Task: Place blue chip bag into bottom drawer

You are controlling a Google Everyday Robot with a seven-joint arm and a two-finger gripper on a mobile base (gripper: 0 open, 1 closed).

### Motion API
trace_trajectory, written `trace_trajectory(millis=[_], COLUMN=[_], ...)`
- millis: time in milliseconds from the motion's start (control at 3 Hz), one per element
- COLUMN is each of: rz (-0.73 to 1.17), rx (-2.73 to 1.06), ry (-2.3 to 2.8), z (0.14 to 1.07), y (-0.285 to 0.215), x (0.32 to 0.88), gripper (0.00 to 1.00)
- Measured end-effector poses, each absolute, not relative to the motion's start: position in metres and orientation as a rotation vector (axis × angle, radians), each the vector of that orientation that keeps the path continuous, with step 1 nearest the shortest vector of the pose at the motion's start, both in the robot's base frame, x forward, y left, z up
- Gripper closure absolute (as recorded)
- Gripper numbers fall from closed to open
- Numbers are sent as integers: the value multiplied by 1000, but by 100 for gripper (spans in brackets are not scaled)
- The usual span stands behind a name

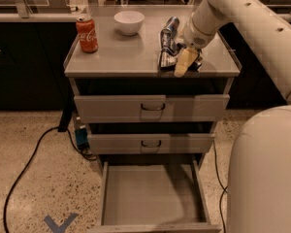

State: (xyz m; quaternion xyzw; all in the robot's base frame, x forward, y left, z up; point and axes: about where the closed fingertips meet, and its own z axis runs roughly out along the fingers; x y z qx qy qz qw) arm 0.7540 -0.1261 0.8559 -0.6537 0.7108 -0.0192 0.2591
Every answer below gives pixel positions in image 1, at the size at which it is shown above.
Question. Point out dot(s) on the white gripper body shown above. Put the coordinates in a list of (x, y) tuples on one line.
[(194, 36)]

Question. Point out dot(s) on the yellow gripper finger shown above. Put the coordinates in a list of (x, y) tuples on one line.
[(186, 57)]

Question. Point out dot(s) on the blue chip bag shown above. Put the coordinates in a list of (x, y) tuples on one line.
[(169, 50)]

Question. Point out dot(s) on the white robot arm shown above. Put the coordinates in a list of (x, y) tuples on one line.
[(259, 178)]

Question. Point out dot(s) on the top grey drawer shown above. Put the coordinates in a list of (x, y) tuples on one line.
[(150, 108)]

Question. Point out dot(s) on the grey drawer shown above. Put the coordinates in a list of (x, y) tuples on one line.
[(150, 108), (153, 197), (150, 143)]

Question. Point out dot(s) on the grey drawer cabinet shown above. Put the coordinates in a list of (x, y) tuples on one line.
[(128, 65)]

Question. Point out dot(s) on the middle grey drawer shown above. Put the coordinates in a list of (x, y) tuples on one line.
[(150, 143)]

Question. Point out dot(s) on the bottom grey drawer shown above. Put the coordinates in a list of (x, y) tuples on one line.
[(153, 197)]

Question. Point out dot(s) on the blue silver energy drink can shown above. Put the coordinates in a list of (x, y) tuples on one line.
[(171, 27)]

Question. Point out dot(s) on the white bowl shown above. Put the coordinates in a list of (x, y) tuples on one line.
[(128, 22)]

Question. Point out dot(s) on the orange soda can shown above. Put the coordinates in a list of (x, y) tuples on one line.
[(87, 34)]

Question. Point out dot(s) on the blue power box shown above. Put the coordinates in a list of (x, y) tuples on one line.
[(81, 139)]

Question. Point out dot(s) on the black counter with rail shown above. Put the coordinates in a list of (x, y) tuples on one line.
[(33, 57)]

